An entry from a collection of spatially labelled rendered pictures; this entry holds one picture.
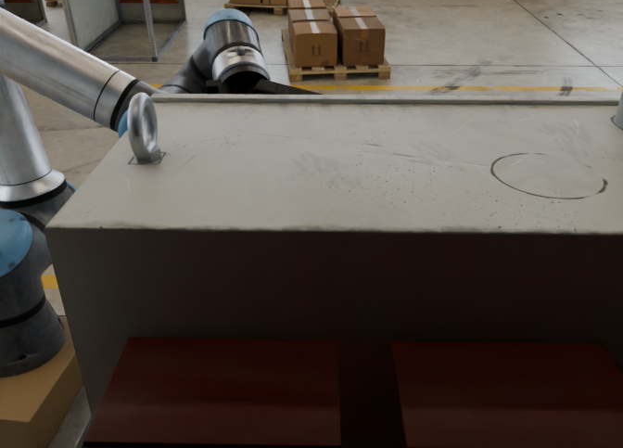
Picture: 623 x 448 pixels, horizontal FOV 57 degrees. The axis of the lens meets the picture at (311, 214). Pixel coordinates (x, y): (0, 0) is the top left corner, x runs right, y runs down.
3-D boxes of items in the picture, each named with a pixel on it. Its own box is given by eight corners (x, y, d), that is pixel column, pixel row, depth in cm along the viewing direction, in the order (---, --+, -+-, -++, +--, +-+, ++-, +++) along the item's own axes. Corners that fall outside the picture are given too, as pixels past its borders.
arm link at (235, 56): (265, 91, 83) (267, 40, 77) (271, 110, 80) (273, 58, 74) (212, 94, 81) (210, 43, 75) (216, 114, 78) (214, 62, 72)
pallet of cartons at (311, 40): (289, 82, 449) (288, 32, 428) (281, 39, 549) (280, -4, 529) (390, 78, 455) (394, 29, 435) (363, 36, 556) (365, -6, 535)
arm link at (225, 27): (229, 62, 91) (264, 23, 87) (239, 105, 84) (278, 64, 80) (188, 35, 86) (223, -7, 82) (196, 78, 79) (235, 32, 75)
